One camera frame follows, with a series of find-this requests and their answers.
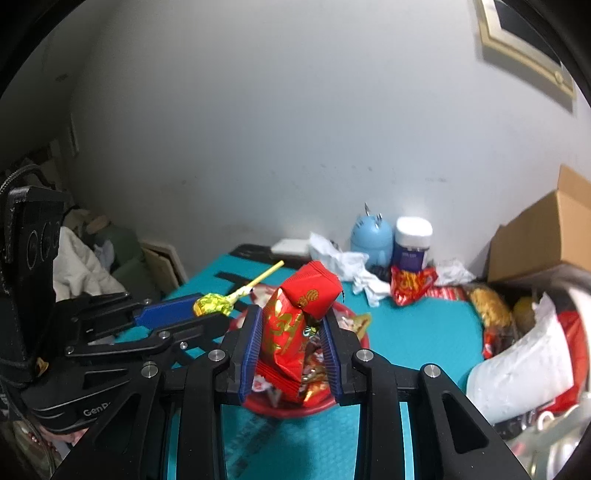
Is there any white padded paper sheet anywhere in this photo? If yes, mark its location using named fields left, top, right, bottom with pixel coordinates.
left=465, top=293, right=578, bottom=425

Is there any gold picture frame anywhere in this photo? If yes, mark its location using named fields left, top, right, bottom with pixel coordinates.
left=475, top=0, right=575, bottom=114

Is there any crumpled white wrapper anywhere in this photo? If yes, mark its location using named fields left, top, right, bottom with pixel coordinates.
left=434, top=258, right=476, bottom=287

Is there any red plastic bag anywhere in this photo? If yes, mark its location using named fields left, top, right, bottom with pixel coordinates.
left=551, top=310, right=591, bottom=414

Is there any crumpled white tissue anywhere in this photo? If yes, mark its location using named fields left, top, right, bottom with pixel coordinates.
left=308, top=232, right=393, bottom=308

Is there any brown cardboard box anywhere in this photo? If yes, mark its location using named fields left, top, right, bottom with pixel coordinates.
left=487, top=165, right=591, bottom=284

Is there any red plastic basket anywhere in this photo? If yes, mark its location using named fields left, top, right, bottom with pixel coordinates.
left=228, top=295, right=372, bottom=418

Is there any teal printed table mat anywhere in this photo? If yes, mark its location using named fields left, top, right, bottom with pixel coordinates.
left=113, top=251, right=485, bottom=480

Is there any clear glass cup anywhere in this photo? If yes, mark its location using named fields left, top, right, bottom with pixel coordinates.
left=503, top=392, right=591, bottom=480

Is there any red gold candy packet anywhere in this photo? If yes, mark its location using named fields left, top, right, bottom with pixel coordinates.
left=255, top=261, right=343, bottom=402

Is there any green cushion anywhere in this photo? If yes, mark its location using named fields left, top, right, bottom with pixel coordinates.
left=92, top=226, right=155, bottom=291

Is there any white cloth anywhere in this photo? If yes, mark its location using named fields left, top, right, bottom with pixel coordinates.
left=53, top=224, right=127, bottom=301

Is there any red crumpled candy wrapper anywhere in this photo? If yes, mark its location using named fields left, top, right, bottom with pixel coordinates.
left=390, top=265, right=438, bottom=308

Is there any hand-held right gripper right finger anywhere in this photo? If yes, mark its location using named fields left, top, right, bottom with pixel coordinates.
left=320, top=310, right=529, bottom=480

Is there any golden snack packet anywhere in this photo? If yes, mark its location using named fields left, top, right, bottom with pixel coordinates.
left=466, top=284, right=513, bottom=330

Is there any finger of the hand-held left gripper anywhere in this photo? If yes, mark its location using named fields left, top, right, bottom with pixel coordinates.
left=55, top=293, right=204, bottom=344
left=65, top=318, right=232, bottom=360

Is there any beige wooden board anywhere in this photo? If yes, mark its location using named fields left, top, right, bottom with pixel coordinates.
left=139, top=239, right=189, bottom=296

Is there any yellow green lollipop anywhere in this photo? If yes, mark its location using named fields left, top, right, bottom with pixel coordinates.
left=193, top=260, right=286, bottom=318

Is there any blue jar white lid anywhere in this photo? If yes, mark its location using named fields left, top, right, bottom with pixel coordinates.
left=392, top=217, right=433, bottom=273

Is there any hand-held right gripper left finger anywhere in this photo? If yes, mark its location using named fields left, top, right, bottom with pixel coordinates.
left=51, top=305, right=264, bottom=480

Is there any red white flat packet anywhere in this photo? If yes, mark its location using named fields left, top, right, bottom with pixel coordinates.
left=427, top=286, right=472, bottom=301

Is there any blue round gadget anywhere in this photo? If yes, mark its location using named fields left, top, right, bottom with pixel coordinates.
left=350, top=202, right=394, bottom=268

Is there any white flat box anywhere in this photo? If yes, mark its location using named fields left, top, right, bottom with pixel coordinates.
left=271, top=239, right=311, bottom=256

